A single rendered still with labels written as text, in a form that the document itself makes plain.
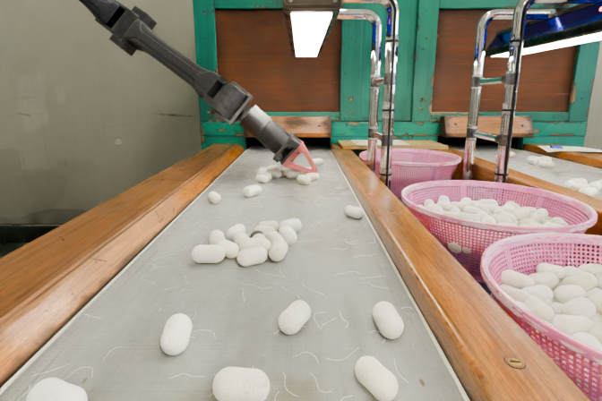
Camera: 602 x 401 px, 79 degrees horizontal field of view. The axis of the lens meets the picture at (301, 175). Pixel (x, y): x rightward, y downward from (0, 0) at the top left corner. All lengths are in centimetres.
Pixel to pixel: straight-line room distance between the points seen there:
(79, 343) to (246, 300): 14
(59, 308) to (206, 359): 15
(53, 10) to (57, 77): 37
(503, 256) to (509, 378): 21
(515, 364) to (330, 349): 12
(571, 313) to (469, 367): 16
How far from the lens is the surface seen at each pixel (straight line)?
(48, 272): 43
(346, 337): 32
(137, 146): 248
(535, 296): 42
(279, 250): 42
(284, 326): 31
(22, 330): 37
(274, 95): 131
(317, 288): 38
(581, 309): 42
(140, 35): 103
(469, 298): 34
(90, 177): 265
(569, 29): 95
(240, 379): 26
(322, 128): 125
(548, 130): 156
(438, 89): 139
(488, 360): 28
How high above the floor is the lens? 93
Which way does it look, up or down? 12 degrees down
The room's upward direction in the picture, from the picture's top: straight up
